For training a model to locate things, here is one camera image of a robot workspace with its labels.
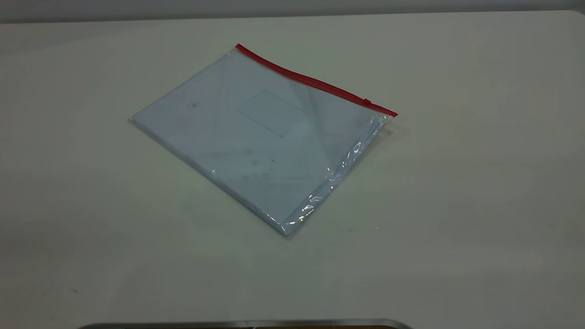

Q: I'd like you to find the clear plastic zip bag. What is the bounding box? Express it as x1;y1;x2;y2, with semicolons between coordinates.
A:
128;43;398;239

